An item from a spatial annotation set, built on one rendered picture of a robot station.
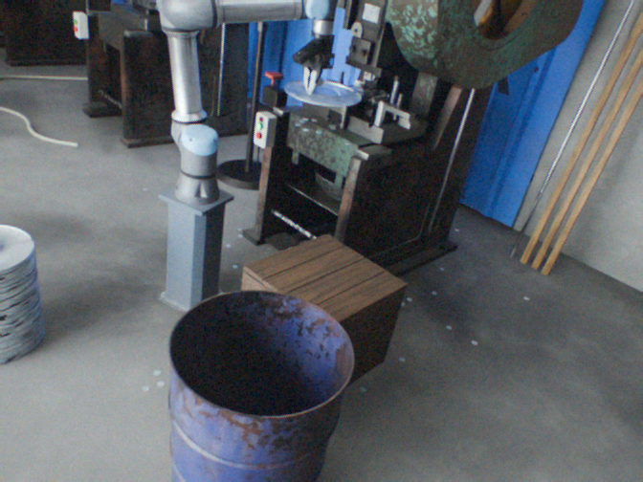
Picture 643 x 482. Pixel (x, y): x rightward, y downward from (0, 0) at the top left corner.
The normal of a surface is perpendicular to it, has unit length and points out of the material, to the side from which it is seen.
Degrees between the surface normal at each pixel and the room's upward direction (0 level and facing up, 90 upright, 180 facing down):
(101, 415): 0
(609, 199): 90
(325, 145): 90
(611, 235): 90
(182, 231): 90
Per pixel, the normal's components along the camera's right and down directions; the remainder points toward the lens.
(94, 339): 0.16, -0.85
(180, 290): -0.45, 0.40
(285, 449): 0.31, 0.57
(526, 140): -0.71, 0.26
